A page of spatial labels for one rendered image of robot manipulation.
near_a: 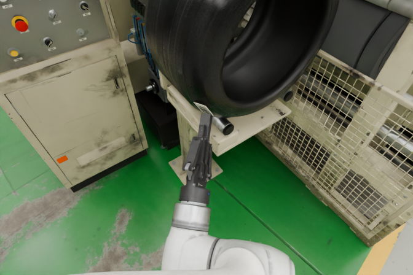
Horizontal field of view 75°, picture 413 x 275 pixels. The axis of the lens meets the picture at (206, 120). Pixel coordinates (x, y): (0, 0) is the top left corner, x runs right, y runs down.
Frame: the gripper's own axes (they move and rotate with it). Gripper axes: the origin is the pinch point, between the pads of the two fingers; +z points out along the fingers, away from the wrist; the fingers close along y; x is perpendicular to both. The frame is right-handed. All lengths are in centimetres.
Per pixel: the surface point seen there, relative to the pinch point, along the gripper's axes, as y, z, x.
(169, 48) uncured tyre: -17.7, 13.4, -3.3
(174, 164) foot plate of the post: 93, 8, -67
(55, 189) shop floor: 59, -19, -131
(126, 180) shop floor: 79, -7, -92
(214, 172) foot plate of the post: 103, 6, -41
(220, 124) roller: 14.1, 5.8, -1.9
